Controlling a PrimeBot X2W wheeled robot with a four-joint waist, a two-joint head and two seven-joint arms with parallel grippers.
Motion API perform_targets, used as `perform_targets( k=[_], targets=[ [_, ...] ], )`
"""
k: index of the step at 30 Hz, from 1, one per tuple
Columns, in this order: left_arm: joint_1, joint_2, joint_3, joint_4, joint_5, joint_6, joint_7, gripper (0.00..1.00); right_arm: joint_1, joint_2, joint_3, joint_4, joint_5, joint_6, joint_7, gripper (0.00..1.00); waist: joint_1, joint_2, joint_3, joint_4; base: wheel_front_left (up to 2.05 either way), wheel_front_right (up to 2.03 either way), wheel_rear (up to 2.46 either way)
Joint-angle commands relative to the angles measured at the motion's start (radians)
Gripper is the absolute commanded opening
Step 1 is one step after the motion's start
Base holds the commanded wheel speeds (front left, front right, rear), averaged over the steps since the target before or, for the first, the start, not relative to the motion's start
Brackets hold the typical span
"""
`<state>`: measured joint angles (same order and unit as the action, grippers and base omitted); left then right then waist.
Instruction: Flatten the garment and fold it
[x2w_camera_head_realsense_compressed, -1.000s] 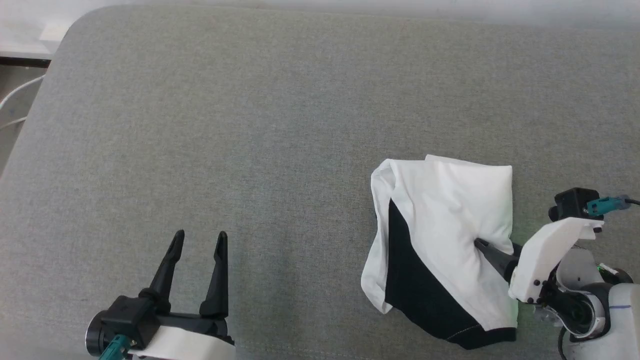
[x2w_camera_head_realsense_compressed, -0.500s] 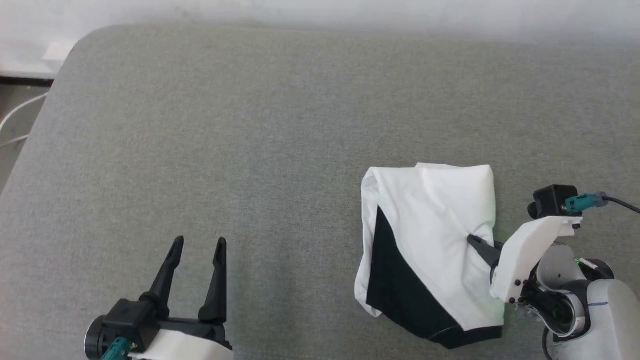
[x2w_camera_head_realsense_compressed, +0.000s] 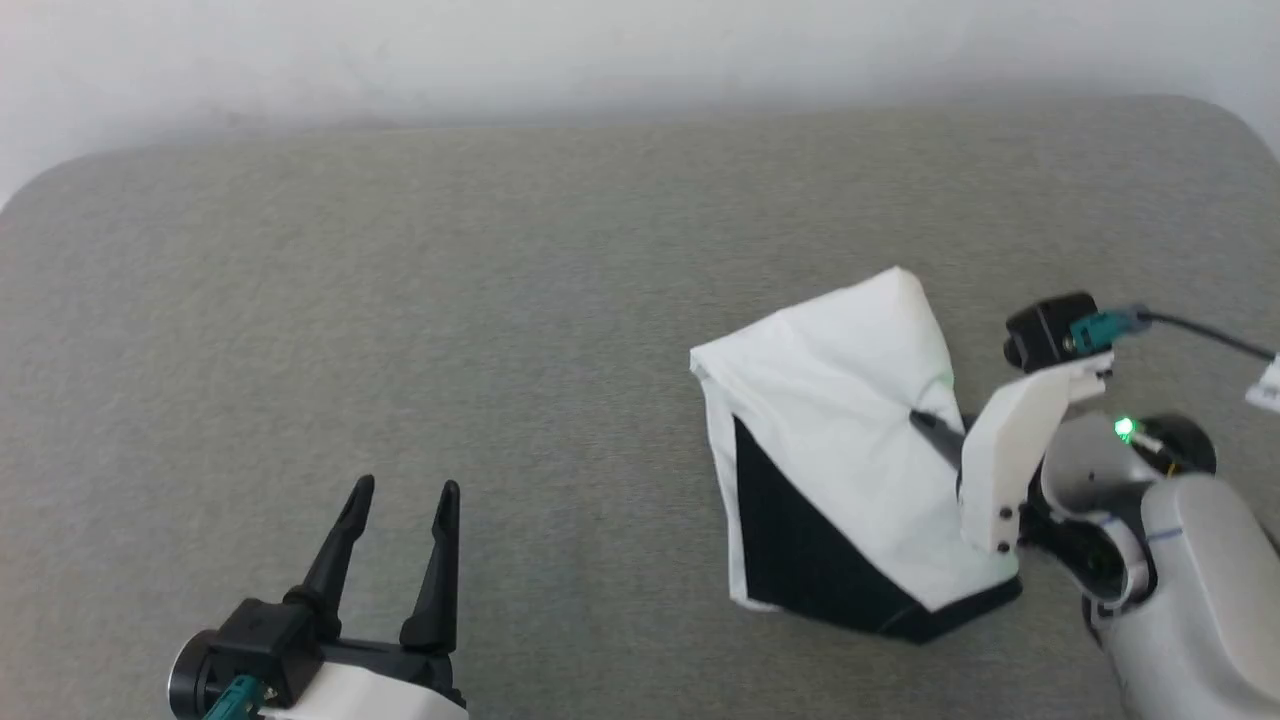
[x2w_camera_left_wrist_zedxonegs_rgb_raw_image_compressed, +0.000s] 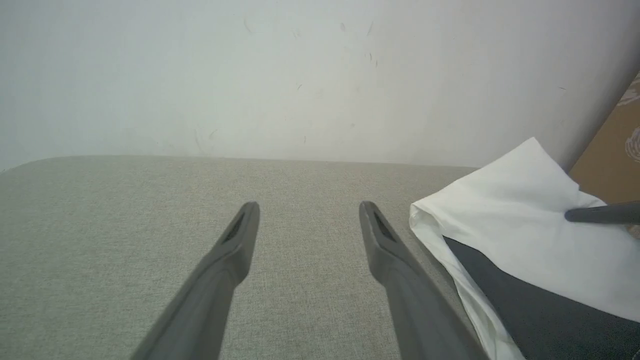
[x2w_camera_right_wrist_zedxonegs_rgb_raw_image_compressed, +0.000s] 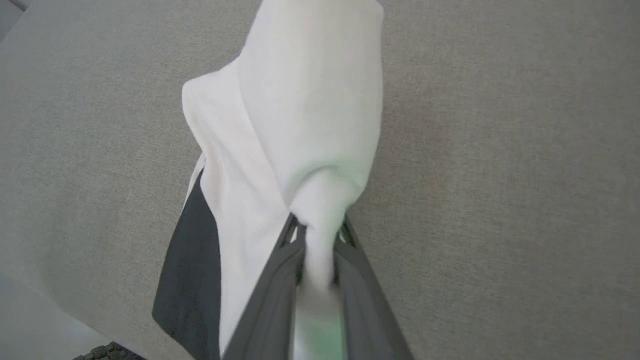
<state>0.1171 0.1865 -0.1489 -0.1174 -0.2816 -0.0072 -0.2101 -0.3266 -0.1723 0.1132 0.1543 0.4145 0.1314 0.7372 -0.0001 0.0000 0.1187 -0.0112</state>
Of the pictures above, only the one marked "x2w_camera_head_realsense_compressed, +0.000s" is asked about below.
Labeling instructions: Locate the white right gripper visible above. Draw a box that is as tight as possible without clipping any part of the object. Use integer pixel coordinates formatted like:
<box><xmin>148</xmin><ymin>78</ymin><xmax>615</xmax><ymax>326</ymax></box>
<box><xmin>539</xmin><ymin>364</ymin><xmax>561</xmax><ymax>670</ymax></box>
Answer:
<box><xmin>910</xmin><ymin>358</ymin><xmax>1113</xmax><ymax>556</ymax></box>

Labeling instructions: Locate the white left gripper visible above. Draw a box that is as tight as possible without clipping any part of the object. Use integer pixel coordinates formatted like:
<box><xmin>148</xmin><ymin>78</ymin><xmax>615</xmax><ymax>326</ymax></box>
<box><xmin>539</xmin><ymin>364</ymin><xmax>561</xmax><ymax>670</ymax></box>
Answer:
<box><xmin>265</xmin><ymin>475</ymin><xmax>469</xmax><ymax>720</ymax></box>

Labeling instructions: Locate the black and white shirt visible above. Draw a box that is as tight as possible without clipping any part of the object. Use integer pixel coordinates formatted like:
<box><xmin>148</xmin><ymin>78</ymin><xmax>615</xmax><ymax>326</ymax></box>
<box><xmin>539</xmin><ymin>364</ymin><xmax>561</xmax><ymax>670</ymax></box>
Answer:
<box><xmin>688</xmin><ymin>265</ymin><xmax>1023</xmax><ymax>643</ymax></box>

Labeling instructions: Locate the grey-green fabric sofa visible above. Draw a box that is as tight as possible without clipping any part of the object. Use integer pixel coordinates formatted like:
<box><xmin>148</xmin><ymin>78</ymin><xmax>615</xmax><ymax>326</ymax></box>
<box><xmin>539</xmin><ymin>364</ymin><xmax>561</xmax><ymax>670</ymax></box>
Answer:
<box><xmin>0</xmin><ymin>95</ymin><xmax>1280</xmax><ymax>720</ymax></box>

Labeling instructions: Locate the black right cable teal plug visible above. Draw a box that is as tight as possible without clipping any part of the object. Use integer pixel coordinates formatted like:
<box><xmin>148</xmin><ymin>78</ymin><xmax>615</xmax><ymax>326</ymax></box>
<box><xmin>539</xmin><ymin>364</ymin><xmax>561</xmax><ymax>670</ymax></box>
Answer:
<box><xmin>1068</xmin><ymin>306</ymin><xmax>1280</xmax><ymax>363</ymax></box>

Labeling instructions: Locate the white right cable tag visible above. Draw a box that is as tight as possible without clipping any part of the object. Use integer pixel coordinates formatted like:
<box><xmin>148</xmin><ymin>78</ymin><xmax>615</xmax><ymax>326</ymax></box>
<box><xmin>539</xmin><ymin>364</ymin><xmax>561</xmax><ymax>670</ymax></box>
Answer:
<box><xmin>1245</xmin><ymin>352</ymin><xmax>1280</xmax><ymax>411</ymax></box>

